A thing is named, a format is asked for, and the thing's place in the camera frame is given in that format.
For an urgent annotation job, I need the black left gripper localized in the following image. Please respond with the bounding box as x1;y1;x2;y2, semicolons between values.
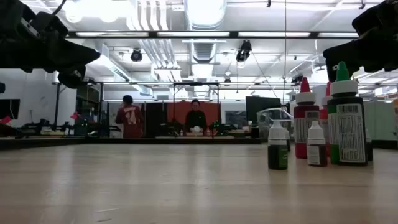
0;0;101;90

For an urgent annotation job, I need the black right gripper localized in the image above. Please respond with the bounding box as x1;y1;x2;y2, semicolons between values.
323;0;398;82

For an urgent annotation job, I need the large green food coloring bottle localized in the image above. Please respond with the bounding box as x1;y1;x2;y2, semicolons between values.
326;61;369;167

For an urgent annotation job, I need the large red food coloring bottle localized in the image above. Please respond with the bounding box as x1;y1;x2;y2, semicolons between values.
294;77;320;159

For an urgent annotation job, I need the small red food coloring bottle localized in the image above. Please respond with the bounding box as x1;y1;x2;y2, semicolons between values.
307;120;328;167

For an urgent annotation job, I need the small green food coloring bottle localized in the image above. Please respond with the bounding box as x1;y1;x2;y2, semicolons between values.
267;120;289;170

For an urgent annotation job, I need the black ceiling spotlight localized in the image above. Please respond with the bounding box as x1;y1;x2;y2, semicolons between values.
235;39;252;63
129;48;143;63

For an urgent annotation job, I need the pale cabinet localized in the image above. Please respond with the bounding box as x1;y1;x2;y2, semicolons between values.
363;101;398;141

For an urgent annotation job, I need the person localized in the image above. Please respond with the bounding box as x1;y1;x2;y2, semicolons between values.
114;95;145;139
184;98;208;135

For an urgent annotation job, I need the black monitor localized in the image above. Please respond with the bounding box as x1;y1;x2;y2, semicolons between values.
0;98;21;121
245;95;282;125

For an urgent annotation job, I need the clear plastic bin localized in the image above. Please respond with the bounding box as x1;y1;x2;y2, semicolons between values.
256;107;295;139

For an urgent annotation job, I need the orange partition panel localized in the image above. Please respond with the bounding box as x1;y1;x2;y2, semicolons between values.
166;101;222;131

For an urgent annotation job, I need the black background rig frame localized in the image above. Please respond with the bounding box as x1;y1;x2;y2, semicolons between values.
18;81;122;139
172;82;221;138

